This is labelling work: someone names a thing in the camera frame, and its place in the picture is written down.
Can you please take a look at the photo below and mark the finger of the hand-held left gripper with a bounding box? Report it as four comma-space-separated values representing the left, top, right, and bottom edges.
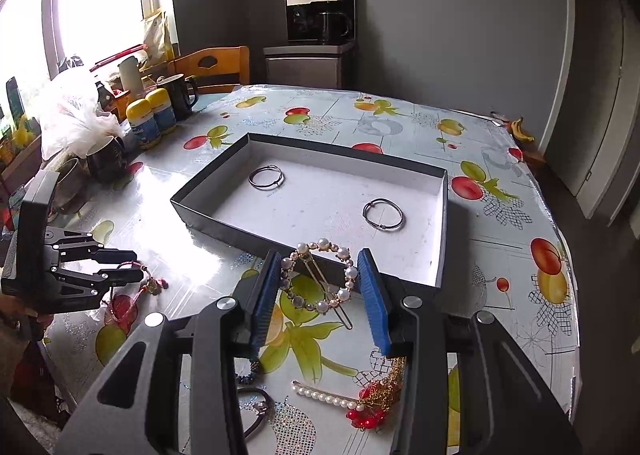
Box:
53, 268, 146, 312
47, 229, 138, 266

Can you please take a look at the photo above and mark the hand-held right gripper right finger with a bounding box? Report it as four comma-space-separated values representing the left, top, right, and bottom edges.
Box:
357, 247, 583, 455

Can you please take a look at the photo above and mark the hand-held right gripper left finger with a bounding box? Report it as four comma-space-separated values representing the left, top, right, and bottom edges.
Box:
57, 249, 284, 455

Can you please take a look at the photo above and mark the red tassel bracelet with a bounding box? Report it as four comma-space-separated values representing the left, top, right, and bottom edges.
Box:
100, 260, 169, 327

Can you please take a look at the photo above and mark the round pearl hair clip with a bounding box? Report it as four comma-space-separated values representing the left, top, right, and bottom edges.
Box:
280, 239, 361, 331

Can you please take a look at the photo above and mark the black shallow cardboard box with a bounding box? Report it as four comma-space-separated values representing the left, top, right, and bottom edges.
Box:
170, 132, 448, 290

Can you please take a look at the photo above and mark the metal bowl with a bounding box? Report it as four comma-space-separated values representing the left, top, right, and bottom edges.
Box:
49, 157, 94, 214

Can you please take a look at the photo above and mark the fruit print tablecloth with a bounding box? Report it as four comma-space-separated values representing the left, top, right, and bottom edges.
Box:
45, 84, 581, 455

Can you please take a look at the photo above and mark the black mug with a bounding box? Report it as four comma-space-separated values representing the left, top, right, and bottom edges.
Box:
85, 136, 129, 184
156, 74, 200, 120

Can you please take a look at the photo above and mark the straight pearl hair clip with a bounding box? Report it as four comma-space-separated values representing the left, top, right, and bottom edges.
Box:
291, 379, 369, 411

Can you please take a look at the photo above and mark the yellow cap white bottle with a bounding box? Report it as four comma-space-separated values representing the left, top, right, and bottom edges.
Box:
125, 99, 164, 151
146, 88, 179, 134

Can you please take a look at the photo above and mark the white plastic bag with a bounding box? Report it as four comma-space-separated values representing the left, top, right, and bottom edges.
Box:
37, 69, 127, 162

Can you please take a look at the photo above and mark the white cup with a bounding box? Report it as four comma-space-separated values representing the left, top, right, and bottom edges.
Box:
117, 56, 146, 94

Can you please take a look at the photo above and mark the yellow paper bag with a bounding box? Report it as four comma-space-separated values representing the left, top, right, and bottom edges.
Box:
142, 10, 176, 66

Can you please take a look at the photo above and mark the wooden chair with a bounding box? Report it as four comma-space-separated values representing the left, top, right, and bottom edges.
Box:
167, 46, 251, 96

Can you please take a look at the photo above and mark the banana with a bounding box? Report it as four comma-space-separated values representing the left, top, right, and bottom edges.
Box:
492, 112, 536, 144

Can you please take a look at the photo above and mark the grey cabinet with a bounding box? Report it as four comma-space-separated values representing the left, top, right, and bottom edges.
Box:
263, 44, 357, 90

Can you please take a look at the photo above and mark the black coffee machine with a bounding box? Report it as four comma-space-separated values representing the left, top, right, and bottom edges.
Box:
285, 0, 359, 46

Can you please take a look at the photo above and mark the grey door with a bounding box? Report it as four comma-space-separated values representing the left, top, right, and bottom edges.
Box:
542, 0, 640, 226

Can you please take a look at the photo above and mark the dark beaded bracelet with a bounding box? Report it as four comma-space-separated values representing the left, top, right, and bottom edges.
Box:
235, 357, 264, 386

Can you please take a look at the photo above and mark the dark ring bracelet right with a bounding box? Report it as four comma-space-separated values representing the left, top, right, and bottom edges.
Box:
362, 198, 405, 231

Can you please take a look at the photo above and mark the dark ring bracelet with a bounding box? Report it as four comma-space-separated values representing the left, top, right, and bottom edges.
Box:
362, 198, 405, 231
248, 164, 286, 191

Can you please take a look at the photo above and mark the black hair tie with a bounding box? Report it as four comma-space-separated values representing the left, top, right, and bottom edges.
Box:
235, 386, 276, 442

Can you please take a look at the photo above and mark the red bead gold chain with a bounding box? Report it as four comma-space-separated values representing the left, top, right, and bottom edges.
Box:
346, 357, 407, 432

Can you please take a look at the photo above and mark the dark ring bracelet left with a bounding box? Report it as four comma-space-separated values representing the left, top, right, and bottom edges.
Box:
248, 164, 286, 191

